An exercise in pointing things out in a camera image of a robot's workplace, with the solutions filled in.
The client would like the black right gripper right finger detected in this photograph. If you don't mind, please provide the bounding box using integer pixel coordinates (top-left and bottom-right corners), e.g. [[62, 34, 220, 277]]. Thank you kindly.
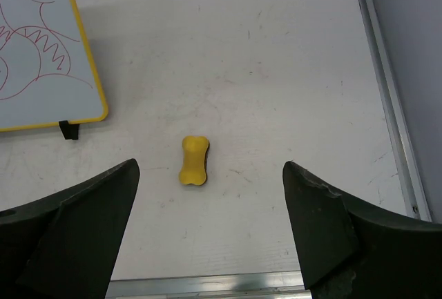
[[282, 161, 441, 298]]

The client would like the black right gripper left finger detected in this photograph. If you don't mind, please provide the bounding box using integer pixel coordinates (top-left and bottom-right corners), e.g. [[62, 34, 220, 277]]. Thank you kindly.
[[1, 159, 140, 298]]

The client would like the yellow bone-shaped eraser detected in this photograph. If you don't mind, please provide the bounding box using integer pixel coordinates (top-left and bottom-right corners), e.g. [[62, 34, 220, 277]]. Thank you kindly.
[[179, 136, 209, 186]]

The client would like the yellow-framed whiteboard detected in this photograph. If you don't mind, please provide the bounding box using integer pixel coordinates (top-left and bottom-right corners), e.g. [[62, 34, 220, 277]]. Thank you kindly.
[[1, 0, 108, 132]]

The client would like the aluminium table frame rail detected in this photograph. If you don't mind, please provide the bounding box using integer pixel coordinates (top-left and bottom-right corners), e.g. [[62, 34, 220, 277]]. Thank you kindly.
[[106, 0, 433, 298]]

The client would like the black wire whiteboard stand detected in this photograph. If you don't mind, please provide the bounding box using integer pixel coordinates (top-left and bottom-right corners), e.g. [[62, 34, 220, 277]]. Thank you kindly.
[[59, 120, 80, 141]]

